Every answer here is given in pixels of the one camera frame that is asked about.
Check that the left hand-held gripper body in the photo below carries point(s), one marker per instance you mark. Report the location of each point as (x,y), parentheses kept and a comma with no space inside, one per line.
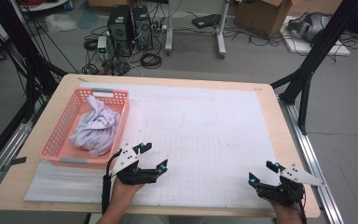
(125,160)

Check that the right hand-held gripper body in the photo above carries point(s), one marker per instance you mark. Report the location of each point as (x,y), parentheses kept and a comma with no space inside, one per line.
(295,177)

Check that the lavender printed towel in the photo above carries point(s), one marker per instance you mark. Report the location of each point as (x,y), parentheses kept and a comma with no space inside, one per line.
(96,130)

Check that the pink plastic basket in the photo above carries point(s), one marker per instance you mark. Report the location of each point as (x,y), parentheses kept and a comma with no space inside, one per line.
(56,143)

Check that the person's left hand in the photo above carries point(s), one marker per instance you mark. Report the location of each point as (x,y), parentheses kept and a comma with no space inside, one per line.
(121,193)

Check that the person's right hand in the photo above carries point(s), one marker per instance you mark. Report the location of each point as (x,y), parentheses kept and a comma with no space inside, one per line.
(287,216)

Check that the white grid mat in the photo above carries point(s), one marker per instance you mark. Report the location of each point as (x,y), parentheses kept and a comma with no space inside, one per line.
(199,109)

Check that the small white device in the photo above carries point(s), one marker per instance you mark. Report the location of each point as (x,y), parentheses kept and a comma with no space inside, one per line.
(102,43)

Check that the white metal stand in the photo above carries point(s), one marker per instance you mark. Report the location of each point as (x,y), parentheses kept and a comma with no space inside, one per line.
(168,31)

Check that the black computer tower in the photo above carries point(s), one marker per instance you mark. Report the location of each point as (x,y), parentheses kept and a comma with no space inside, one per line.
(143,28)
(119,31)

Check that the white power strip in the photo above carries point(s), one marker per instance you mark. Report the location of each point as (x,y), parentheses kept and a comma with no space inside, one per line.
(160,28)

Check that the white floor board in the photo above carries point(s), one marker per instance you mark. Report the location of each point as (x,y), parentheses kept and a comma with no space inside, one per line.
(301,48)

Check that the flat black device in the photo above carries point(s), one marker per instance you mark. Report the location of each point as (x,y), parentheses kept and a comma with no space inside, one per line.
(205,20)

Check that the grey headset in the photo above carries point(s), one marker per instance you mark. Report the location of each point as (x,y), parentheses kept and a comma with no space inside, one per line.
(313,26)

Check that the open cardboard box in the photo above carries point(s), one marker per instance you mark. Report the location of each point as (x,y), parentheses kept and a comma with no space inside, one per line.
(261,18)

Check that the clear plastic bag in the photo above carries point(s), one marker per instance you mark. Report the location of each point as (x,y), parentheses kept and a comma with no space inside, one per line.
(60,23)

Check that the white round table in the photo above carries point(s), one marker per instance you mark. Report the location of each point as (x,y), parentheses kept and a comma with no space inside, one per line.
(49,5)

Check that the aluminium rail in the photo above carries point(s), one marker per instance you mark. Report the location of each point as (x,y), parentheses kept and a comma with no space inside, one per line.
(9,146)
(310,155)

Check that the grey metal bracket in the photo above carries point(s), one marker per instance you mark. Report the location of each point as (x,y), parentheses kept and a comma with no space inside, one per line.
(17,161)

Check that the black metal frame stand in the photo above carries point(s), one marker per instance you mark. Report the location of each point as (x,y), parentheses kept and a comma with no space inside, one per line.
(21,40)
(323,40)

